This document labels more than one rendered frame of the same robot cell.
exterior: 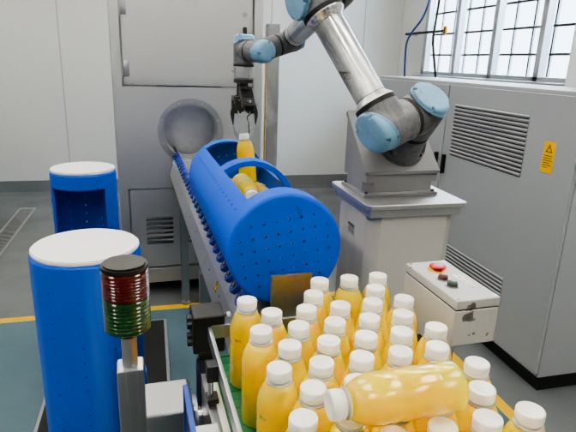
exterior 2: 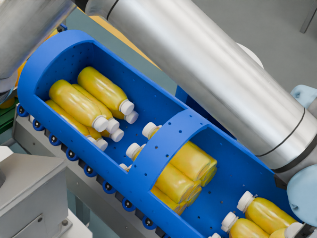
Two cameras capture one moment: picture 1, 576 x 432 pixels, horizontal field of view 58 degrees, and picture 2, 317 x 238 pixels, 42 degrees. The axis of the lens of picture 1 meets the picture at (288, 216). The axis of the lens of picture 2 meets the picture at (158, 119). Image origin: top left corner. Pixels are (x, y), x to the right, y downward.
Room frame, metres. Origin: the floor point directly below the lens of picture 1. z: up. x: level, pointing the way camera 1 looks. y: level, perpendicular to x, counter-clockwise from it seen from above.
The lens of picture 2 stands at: (2.01, -0.31, 1.96)
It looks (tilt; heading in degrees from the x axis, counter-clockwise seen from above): 50 degrees down; 139
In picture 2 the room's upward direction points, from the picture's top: 12 degrees clockwise
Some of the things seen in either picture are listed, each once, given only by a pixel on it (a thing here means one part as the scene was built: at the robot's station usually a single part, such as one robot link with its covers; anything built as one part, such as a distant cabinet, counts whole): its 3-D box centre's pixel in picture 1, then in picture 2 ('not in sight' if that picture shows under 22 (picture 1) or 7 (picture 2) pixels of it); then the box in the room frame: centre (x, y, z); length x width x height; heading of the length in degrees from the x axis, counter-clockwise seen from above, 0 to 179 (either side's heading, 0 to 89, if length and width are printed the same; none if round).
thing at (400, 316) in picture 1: (403, 317); not in sight; (0.88, -0.22, 1.07); 0.04 x 0.04 x 0.02
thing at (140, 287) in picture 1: (125, 281); not in sight; (0.66, 0.22, 1.23); 0.06 x 0.06 x 0.04
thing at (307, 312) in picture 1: (306, 312); not in sight; (0.89, -0.04, 1.07); 0.04 x 0.04 x 0.02
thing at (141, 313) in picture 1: (127, 311); not in sight; (0.66, 0.22, 1.18); 0.06 x 0.06 x 0.05
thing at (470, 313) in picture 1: (447, 299); not in sight; (1.01, -0.35, 1.05); 0.20 x 0.10 x 0.10; 17
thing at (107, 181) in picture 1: (90, 259); not in sight; (2.31, 0.94, 0.59); 0.28 x 0.28 x 0.88
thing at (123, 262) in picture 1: (127, 314); not in sight; (0.66, 0.22, 1.18); 0.06 x 0.06 x 0.16
